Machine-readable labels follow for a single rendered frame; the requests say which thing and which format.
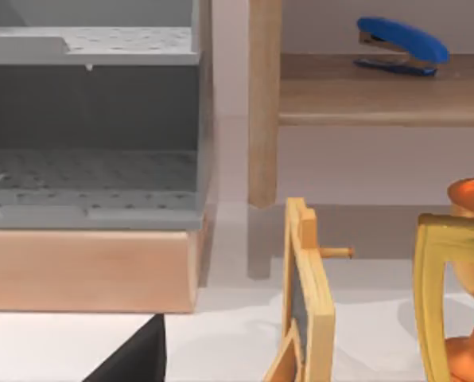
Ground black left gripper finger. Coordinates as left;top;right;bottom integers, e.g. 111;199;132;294
81;314;168;382

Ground pale wooden drawer front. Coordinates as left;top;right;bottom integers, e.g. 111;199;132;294
0;228;206;314

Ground wooden framed blackboard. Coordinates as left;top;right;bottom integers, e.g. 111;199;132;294
262;197;356;382

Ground grey pierced drawer inside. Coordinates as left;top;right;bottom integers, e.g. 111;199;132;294
0;0;215;232

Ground orange and gold trophy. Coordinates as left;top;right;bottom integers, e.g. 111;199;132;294
414;173;474;382

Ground wooden open shelf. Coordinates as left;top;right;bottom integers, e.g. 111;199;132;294
247;0;474;209

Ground blue stapler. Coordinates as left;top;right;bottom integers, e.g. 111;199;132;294
352;16;450;77

